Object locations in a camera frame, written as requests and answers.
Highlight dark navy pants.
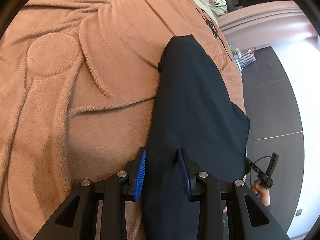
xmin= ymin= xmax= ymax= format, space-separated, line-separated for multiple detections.
xmin=141 ymin=35 xmax=250 ymax=239

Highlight black tangled cable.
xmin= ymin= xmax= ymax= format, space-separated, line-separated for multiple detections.
xmin=196 ymin=8 xmax=233 ymax=61

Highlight striped basket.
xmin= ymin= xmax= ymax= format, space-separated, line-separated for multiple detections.
xmin=231 ymin=47 xmax=256 ymax=73

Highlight right hand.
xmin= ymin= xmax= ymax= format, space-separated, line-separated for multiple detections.
xmin=252 ymin=180 xmax=271 ymax=207

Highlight orange fleece blanket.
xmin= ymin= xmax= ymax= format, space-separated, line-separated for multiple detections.
xmin=1 ymin=0 xmax=244 ymax=239

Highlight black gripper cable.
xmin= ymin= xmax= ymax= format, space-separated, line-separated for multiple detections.
xmin=248 ymin=155 xmax=273 ymax=188

